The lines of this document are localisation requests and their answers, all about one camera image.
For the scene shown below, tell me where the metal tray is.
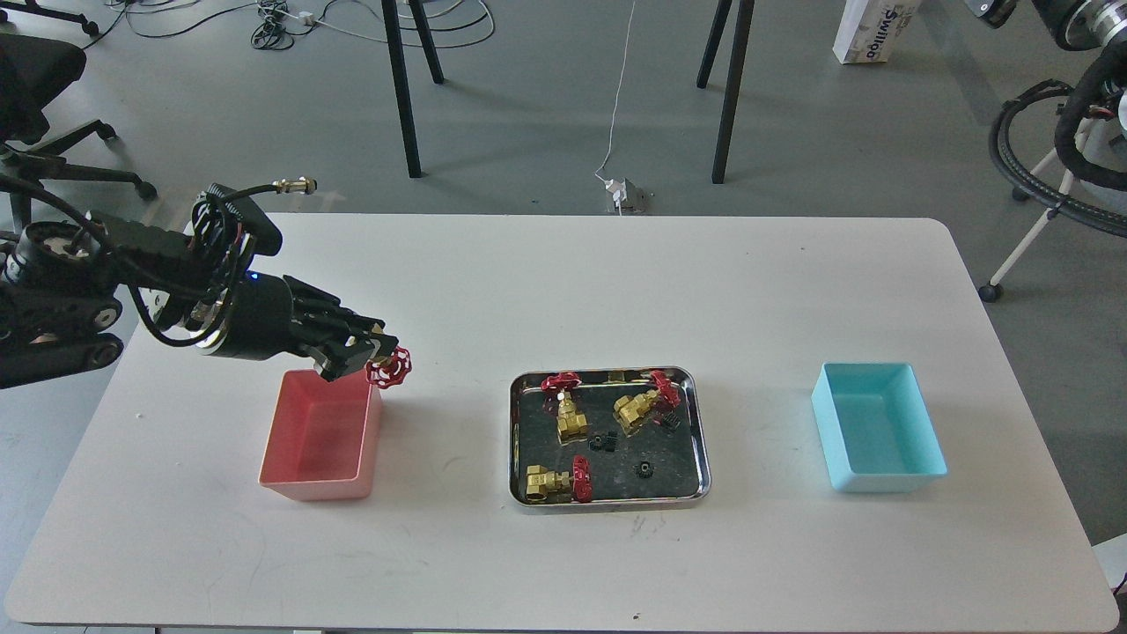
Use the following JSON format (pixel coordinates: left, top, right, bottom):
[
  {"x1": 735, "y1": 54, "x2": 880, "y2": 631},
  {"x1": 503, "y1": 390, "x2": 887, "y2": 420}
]
[{"x1": 511, "y1": 366, "x2": 711, "y2": 511}]

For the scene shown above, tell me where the brass valve top right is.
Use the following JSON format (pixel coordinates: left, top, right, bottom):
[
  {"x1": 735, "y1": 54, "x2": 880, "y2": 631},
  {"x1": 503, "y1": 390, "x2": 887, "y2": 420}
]
[{"x1": 613, "y1": 370, "x2": 681, "y2": 437}]

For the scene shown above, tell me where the white power adapter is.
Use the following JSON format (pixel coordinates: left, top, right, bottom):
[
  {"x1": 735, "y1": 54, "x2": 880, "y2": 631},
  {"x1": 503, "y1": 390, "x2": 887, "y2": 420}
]
[{"x1": 604, "y1": 178, "x2": 649, "y2": 216}]

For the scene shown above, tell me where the pink plastic box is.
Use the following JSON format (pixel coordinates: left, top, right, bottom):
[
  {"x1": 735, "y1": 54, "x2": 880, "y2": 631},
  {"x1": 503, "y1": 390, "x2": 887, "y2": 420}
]
[{"x1": 258, "y1": 370, "x2": 382, "y2": 501}]

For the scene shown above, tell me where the blue plastic box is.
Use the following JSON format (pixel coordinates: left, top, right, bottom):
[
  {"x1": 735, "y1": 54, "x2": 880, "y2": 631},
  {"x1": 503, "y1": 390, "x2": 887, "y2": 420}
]
[{"x1": 811, "y1": 364, "x2": 947, "y2": 494}]

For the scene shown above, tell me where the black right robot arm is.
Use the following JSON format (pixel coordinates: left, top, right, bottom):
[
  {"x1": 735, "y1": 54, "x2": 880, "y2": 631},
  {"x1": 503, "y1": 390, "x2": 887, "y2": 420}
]
[{"x1": 990, "y1": 1, "x2": 1126, "y2": 238}]

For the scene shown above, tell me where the white cable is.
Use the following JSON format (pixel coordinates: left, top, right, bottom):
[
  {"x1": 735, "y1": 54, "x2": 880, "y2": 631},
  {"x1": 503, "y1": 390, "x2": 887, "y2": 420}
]
[{"x1": 595, "y1": 0, "x2": 638, "y2": 188}]

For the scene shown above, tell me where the black table leg right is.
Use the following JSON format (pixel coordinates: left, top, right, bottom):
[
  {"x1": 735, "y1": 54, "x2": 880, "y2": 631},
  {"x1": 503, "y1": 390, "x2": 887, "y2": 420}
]
[{"x1": 696, "y1": 1, "x2": 756, "y2": 184}]

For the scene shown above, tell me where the black office chair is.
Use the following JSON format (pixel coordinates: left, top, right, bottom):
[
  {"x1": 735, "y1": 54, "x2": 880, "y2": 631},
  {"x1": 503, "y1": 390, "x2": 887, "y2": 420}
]
[{"x1": 3, "y1": 33, "x2": 157, "y2": 200}]

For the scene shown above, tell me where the white cardboard box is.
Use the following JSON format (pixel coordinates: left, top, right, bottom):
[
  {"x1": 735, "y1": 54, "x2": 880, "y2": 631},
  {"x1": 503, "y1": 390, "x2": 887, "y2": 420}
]
[{"x1": 832, "y1": 1, "x2": 922, "y2": 64}]

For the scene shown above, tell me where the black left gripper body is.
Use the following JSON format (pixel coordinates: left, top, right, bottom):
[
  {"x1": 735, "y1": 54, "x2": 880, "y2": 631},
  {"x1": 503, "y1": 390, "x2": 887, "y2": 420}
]
[{"x1": 195, "y1": 273, "x2": 343, "y2": 361}]

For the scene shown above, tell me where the brass valve bottom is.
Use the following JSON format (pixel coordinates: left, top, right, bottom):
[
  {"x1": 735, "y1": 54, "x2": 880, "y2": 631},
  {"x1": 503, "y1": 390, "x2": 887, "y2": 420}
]
[{"x1": 525, "y1": 454, "x2": 594, "y2": 503}]

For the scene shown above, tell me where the floor cable bundle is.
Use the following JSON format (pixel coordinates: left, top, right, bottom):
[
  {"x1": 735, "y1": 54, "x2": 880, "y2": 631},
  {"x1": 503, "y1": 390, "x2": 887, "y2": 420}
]
[{"x1": 106, "y1": 0, "x2": 496, "y2": 52}]

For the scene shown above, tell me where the brass valve top left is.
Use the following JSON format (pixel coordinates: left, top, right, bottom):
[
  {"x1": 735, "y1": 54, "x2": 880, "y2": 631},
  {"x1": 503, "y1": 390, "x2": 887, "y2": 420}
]
[{"x1": 541, "y1": 370, "x2": 589, "y2": 446}]

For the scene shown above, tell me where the black table leg left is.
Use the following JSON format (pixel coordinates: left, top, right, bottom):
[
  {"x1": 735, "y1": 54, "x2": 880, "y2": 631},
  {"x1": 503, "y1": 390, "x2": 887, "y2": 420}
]
[{"x1": 379, "y1": 0, "x2": 446, "y2": 178}]

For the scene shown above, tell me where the brass valve red handle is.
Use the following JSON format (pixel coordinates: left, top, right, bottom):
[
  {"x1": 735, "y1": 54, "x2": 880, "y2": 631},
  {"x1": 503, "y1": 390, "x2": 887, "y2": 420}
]
[{"x1": 364, "y1": 346, "x2": 412, "y2": 390}]

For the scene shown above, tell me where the black table leg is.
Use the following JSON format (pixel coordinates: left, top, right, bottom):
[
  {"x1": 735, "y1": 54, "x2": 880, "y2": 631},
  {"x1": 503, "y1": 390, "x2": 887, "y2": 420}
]
[
  {"x1": 696, "y1": 1, "x2": 756, "y2": 184},
  {"x1": 379, "y1": 0, "x2": 446, "y2": 178}
]

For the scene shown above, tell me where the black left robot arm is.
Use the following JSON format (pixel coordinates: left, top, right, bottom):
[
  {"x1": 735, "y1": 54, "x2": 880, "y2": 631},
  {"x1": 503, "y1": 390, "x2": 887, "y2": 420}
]
[{"x1": 3, "y1": 176, "x2": 412, "y2": 389}]

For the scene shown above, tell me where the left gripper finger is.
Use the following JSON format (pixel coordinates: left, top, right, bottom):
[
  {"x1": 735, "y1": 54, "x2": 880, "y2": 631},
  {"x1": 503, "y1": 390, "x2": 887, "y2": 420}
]
[
  {"x1": 305, "y1": 329, "x2": 399, "y2": 382},
  {"x1": 305, "y1": 284, "x2": 387, "y2": 340}
]

